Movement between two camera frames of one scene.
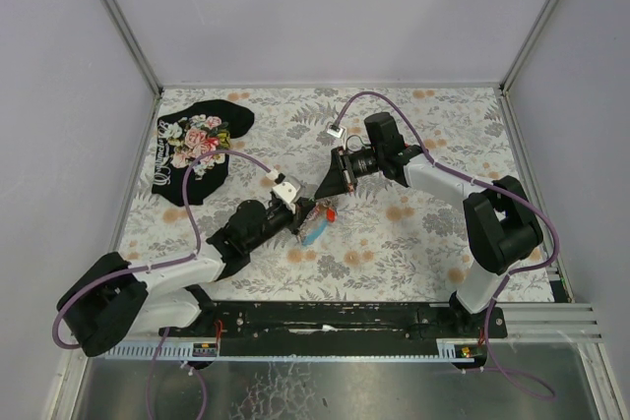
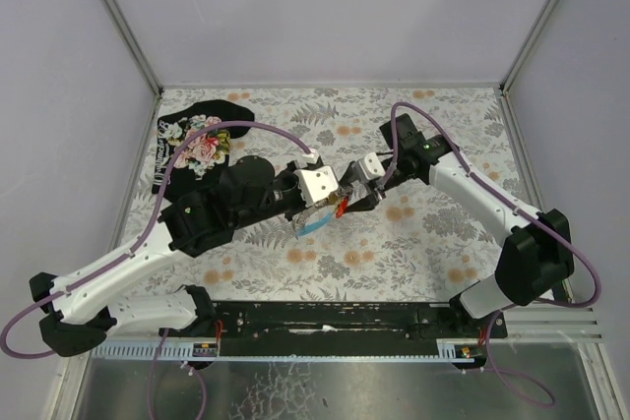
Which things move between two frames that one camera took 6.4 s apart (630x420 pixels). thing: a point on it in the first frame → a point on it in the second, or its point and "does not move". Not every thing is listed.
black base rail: (341, 322) does not move
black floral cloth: (187, 132) does not move
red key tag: (330, 214) → (343, 207)
